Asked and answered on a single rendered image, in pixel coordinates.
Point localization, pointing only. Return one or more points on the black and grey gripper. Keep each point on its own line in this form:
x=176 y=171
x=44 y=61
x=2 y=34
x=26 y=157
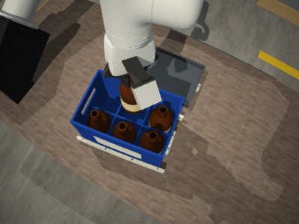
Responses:
x=115 y=54

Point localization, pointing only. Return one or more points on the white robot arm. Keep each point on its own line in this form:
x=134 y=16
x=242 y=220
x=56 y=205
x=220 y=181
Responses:
x=128 y=23

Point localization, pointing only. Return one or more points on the blue crate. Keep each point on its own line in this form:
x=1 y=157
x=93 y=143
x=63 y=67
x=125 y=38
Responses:
x=106 y=97

